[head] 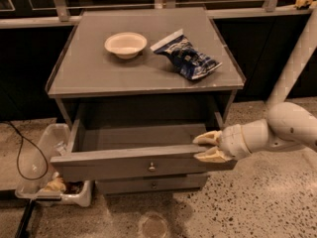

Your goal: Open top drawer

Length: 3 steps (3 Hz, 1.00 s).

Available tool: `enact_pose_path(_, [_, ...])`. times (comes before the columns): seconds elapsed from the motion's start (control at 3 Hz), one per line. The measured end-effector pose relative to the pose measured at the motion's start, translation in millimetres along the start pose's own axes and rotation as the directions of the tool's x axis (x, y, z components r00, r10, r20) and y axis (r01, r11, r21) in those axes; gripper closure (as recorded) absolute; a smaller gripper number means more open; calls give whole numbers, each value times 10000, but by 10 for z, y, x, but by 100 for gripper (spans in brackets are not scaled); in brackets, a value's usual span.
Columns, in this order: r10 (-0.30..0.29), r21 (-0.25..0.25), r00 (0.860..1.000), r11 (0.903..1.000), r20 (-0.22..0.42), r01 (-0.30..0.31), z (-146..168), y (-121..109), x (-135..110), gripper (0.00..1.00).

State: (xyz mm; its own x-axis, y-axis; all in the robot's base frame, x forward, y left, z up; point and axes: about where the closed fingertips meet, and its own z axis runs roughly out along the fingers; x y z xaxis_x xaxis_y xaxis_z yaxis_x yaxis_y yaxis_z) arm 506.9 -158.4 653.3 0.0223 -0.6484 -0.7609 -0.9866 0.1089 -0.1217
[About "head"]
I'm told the yellow snack bag in bin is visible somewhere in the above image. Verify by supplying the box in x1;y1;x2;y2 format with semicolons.
44;178;66;192

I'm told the round floor drain cover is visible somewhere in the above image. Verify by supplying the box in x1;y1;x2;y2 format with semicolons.
138;212;168;238

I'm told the white bowl on cabinet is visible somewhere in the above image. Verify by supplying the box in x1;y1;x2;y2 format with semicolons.
104;32;148;60

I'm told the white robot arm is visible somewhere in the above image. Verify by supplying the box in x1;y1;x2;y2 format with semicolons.
193;8;317;163

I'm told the grey drawer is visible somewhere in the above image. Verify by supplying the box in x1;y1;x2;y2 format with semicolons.
50;97;238;183
95;173;208;195

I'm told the white tube in bin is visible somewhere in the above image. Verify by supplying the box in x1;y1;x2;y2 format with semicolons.
54;142;67;156

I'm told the yellow object on ledge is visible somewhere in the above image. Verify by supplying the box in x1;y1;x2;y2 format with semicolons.
294;0;317;10

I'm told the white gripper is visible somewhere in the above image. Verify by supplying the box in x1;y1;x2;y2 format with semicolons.
192;124;251;163

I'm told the metal railing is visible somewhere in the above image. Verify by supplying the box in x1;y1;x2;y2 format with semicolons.
0;0;317;30

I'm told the clear plastic bin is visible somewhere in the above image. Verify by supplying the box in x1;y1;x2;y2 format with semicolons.
15;124;93;207

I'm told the black cable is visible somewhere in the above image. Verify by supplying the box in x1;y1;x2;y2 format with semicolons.
0;120;50;180

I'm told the grey bottom drawer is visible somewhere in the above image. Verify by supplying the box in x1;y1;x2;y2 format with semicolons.
95;173;208;195

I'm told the grey top drawer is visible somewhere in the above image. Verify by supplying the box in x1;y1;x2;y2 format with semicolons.
50;97;238;183

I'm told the blue chip bag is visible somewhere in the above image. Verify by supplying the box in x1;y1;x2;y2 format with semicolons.
151;29;222;80

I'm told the grey drawer cabinet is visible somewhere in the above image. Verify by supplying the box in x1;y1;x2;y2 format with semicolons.
45;7;247;195

